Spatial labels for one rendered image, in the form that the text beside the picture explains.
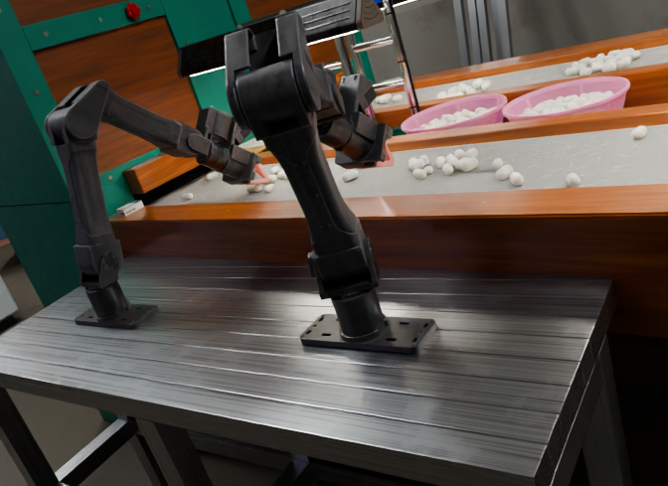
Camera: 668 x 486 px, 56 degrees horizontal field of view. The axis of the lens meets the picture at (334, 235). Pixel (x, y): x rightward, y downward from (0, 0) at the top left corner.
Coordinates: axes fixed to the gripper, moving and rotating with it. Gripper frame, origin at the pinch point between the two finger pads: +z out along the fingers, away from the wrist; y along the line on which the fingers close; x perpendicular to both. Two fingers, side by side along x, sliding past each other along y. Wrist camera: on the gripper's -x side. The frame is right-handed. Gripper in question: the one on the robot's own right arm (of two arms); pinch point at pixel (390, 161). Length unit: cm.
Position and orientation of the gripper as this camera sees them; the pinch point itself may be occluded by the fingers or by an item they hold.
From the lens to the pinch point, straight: 116.1
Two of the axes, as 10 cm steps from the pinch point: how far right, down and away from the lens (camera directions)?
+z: 6.4, 2.3, 7.3
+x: -1.6, 9.7, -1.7
